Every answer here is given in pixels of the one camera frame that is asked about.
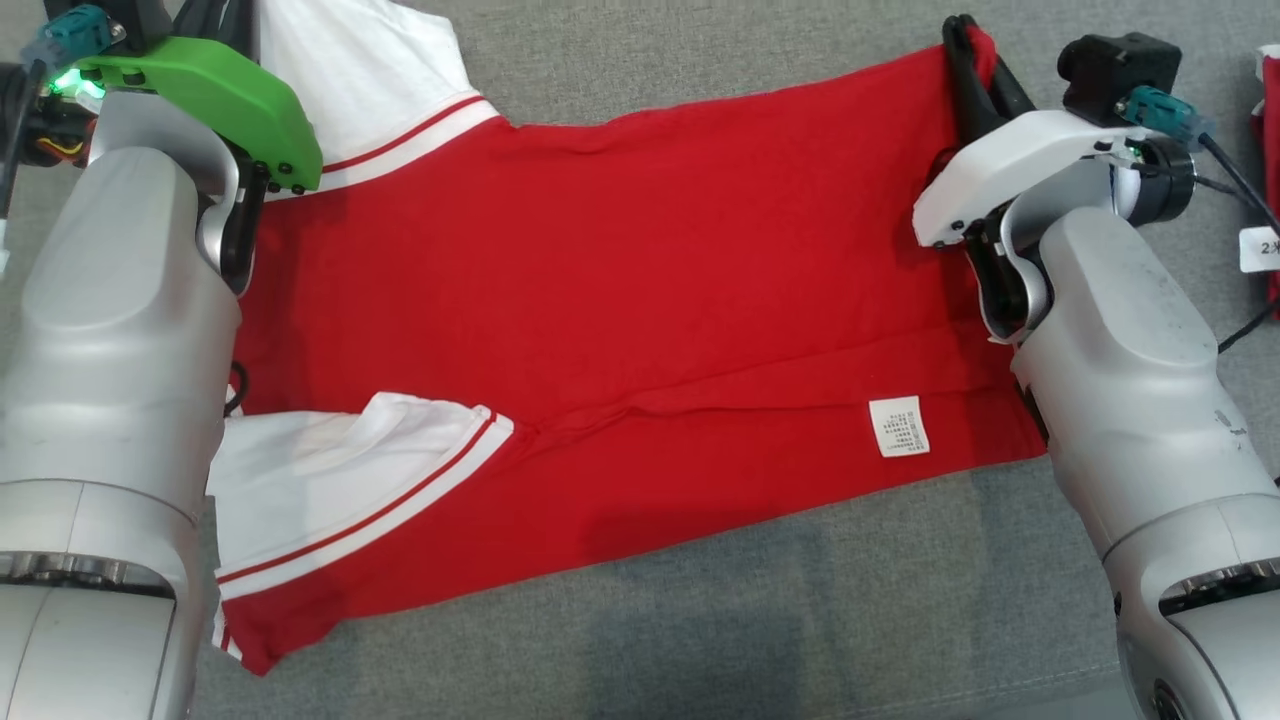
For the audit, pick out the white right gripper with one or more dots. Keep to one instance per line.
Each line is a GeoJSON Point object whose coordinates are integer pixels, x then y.
{"type": "Point", "coordinates": [1010, 165]}

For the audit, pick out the teal left camera connector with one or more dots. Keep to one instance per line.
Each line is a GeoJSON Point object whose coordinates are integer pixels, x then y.
{"type": "Point", "coordinates": [75, 32]}

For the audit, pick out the teal right camera connector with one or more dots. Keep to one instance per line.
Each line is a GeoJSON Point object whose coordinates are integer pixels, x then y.
{"type": "Point", "coordinates": [1165, 112]}

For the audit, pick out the teal camera connector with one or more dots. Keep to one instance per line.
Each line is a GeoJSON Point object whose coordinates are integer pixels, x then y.
{"type": "Point", "coordinates": [1165, 112]}
{"type": "Point", "coordinates": [75, 32]}

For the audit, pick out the red and white shirt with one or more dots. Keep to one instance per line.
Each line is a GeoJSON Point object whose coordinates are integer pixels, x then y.
{"type": "Point", "coordinates": [620, 280]}

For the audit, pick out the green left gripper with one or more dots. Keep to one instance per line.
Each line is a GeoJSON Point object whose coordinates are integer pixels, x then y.
{"type": "Point", "coordinates": [220, 95]}

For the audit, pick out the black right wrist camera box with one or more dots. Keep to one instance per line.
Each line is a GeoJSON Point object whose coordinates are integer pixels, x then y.
{"type": "Point", "coordinates": [1115, 70]}

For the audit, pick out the red garment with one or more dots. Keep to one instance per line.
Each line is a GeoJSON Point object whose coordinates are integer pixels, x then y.
{"type": "Point", "coordinates": [1272, 140]}

